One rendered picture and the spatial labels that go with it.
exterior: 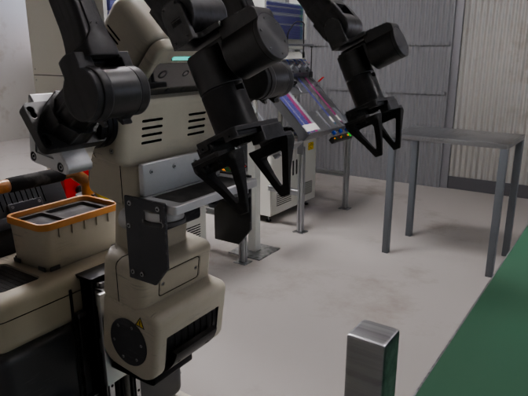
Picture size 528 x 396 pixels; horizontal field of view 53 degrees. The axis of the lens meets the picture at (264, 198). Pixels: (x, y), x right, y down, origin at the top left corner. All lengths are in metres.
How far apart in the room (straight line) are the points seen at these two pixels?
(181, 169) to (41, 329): 0.48
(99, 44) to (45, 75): 2.41
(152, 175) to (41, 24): 2.31
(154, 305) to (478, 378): 0.66
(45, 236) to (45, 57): 2.04
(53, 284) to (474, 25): 4.62
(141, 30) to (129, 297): 0.51
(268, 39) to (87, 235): 0.84
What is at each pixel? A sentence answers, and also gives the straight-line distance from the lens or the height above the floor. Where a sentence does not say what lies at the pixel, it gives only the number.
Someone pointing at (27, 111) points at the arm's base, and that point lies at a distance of 0.90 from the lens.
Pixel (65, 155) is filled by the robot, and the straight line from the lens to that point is 0.90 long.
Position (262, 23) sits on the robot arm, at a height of 1.33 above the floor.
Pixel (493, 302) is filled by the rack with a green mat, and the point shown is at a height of 0.95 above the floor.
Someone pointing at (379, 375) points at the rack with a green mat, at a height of 1.08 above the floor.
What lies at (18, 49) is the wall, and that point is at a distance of 8.95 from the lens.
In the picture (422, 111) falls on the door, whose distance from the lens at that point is 5.41.
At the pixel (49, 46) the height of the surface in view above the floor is 1.32.
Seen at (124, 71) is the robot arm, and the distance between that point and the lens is 0.83.
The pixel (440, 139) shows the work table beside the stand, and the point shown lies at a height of 0.79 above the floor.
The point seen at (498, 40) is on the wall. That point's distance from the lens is 5.28.
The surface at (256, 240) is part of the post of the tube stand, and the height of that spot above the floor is 0.09.
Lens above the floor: 1.29
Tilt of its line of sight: 16 degrees down
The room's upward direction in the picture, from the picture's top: straight up
